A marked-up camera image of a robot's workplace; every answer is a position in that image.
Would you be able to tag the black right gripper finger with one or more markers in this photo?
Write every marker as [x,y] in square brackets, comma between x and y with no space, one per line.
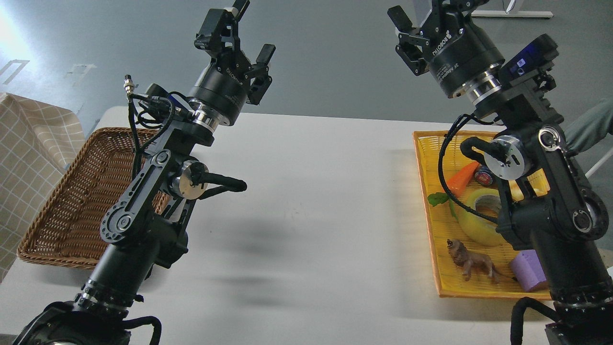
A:
[410,41]

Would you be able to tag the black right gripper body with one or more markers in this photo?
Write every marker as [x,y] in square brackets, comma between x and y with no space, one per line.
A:
[458,49]

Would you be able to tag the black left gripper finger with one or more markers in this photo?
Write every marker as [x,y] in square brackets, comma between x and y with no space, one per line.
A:
[259,74]
[219,31]

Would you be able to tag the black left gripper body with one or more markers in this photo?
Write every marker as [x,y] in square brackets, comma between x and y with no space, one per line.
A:
[222,86]

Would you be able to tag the person's green sleeved forearm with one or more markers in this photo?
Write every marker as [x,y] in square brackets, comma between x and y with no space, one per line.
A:
[591,127]

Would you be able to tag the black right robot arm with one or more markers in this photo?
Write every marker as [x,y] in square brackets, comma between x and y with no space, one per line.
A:
[547,203]

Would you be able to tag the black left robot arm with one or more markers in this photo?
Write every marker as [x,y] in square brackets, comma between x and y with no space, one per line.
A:
[147,225]

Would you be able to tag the white stand base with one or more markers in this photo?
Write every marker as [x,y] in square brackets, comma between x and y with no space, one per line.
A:
[512,10]

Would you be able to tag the yellow plastic basket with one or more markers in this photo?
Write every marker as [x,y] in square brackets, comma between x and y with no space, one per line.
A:
[451,222]

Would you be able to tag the small soda can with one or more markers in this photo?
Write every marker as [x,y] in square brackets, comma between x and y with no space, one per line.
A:
[483,176]

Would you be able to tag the orange toy carrot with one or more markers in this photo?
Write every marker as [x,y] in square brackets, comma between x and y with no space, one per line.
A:
[457,185]

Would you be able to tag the beige checkered cloth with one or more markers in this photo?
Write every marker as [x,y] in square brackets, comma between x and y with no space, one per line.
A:
[38,141]

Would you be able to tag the brown toy lion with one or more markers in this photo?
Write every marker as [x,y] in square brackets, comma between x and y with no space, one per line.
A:
[469,260]

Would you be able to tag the brown wicker basket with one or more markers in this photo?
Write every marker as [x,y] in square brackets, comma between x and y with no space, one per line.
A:
[66,231]

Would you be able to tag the purple foam block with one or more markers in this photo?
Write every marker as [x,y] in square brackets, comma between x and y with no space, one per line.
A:
[528,271]

